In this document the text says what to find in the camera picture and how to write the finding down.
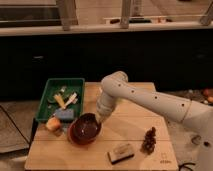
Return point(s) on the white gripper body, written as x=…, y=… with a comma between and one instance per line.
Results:
x=105, y=106

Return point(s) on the dark purple bowl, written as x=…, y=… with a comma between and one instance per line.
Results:
x=89, y=118

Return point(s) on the orange bowl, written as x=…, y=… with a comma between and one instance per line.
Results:
x=70, y=135

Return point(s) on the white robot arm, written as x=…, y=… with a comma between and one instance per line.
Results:
x=196, y=116

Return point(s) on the white utensil in tray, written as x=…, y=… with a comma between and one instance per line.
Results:
x=71, y=99

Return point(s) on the blue sponge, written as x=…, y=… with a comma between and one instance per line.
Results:
x=64, y=114

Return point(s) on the yellow toy corn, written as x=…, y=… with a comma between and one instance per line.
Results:
x=58, y=98

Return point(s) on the orange apple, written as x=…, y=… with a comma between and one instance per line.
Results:
x=53, y=124

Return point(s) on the green plastic tray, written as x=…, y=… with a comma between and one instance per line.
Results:
x=62, y=97

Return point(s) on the bunch of dark grapes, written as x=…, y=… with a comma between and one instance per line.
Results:
x=149, y=142

